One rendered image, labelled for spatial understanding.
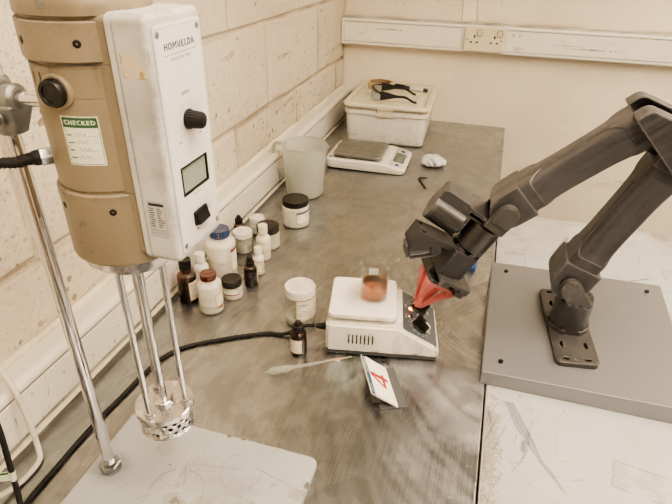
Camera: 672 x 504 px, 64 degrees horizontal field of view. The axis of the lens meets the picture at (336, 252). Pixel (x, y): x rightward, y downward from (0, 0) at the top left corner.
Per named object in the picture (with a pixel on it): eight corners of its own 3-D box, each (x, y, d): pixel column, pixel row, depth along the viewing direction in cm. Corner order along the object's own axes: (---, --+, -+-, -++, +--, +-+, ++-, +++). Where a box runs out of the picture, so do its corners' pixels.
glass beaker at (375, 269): (353, 295, 98) (354, 257, 94) (377, 287, 100) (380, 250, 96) (370, 312, 93) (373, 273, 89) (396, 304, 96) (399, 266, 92)
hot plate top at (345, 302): (396, 284, 102) (397, 280, 102) (397, 322, 92) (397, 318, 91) (334, 279, 103) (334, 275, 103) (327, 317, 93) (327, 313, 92)
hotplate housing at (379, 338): (432, 318, 106) (437, 284, 102) (437, 363, 95) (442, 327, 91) (321, 310, 108) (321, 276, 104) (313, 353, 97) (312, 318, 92)
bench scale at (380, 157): (403, 178, 168) (404, 163, 166) (324, 168, 174) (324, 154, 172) (412, 157, 184) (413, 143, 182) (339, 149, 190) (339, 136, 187)
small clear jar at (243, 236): (234, 255, 125) (232, 236, 123) (233, 246, 129) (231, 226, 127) (254, 254, 126) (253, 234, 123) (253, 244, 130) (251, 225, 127)
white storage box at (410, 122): (435, 120, 221) (439, 84, 213) (425, 150, 190) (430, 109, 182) (361, 114, 227) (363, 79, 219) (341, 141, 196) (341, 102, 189)
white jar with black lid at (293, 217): (278, 226, 138) (277, 201, 135) (290, 215, 144) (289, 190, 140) (302, 231, 136) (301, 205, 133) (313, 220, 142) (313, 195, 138)
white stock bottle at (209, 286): (202, 318, 105) (197, 281, 100) (198, 304, 109) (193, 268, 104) (226, 312, 106) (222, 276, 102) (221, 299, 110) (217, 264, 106)
